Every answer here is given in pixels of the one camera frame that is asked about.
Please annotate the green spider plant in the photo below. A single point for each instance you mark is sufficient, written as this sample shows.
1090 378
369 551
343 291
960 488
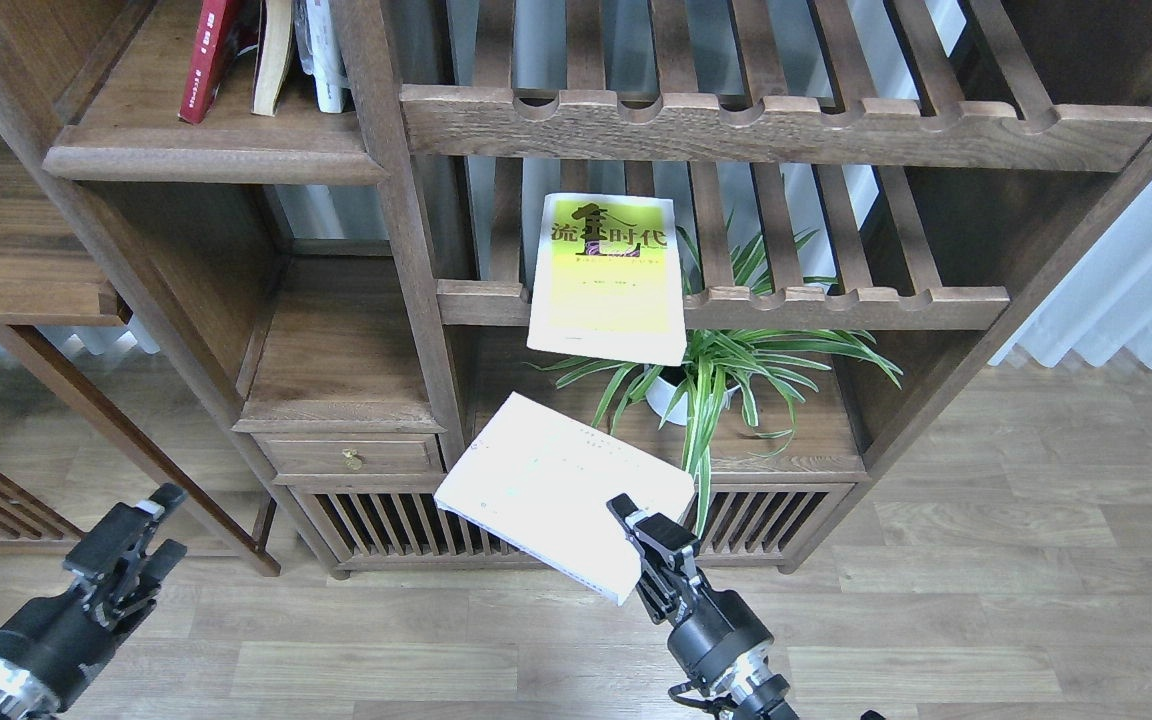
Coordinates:
716 361

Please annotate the brass drawer knob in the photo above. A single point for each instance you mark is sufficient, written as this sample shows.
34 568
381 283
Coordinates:
351 459

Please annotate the upright white book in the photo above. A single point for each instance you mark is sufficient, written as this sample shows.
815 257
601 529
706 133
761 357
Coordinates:
326 62

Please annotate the red cover book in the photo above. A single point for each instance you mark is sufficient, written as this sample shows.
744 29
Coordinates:
225 30

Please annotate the white purple cover book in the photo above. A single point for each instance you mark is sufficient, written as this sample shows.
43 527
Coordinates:
541 481

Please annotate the yellow green cover book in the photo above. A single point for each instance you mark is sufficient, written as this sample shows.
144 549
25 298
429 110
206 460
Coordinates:
607 281

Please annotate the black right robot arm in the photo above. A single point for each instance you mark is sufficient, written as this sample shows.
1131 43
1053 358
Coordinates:
716 638

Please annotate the dark wooden bookshelf unit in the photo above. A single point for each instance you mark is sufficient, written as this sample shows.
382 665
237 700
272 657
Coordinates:
357 280

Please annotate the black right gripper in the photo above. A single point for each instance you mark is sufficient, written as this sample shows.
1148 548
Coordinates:
716 639

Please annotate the white curtain right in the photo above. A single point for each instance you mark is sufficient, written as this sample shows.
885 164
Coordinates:
1103 306

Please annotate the upright cream paged book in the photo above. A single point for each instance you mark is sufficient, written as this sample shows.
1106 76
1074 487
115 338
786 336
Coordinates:
274 55

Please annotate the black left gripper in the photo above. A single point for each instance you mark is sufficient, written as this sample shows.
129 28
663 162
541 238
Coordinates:
53 648

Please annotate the white plant pot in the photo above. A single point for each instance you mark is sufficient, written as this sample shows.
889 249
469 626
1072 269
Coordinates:
664 398

